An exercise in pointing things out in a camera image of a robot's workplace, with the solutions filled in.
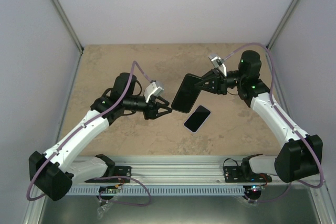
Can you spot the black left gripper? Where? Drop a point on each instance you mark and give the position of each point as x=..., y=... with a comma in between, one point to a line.
x=151, y=112

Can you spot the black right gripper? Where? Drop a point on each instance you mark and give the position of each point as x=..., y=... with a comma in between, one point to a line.
x=218, y=82

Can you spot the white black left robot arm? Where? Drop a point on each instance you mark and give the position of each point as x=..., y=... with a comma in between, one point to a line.
x=114, y=103

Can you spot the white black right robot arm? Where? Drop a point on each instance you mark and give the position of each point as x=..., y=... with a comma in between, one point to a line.
x=301, y=154

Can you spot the black phone with white edge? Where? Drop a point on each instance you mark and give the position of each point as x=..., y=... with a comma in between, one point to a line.
x=197, y=119

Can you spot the left controller circuit board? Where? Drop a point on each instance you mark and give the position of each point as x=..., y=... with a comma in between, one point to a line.
x=110, y=189

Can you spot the controller circuit board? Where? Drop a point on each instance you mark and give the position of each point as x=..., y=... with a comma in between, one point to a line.
x=110, y=189
x=255, y=188

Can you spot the right controller circuit board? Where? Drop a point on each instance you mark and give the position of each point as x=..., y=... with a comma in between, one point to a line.
x=255, y=188

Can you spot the clear plastic bag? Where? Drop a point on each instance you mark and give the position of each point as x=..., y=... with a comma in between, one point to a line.
x=101, y=210

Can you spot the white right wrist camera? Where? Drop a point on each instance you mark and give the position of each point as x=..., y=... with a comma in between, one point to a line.
x=218, y=63

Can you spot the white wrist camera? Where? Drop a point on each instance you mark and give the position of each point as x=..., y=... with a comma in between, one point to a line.
x=218, y=63
x=153, y=90

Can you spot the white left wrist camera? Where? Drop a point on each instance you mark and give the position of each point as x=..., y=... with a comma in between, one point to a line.
x=153, y=90

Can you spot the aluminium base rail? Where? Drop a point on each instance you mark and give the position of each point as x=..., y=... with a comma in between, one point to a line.
x=149, y=170

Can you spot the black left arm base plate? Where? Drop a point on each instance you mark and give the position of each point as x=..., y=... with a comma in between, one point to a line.
x=118, y=171

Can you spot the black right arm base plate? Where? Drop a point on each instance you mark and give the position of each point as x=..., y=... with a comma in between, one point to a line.
x=234, y=174

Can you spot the grey slotted cable duct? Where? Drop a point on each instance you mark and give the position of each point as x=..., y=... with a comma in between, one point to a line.
x=156, y=190

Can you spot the aluminium frame post right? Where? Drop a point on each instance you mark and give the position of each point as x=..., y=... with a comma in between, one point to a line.
x=283, y=22

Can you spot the aluminium frame post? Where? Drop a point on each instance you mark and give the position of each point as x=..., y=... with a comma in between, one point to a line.
x=283, y=22
x=67, y=24

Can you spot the aluminium frame post left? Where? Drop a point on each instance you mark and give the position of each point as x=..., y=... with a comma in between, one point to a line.
x=67, y=24

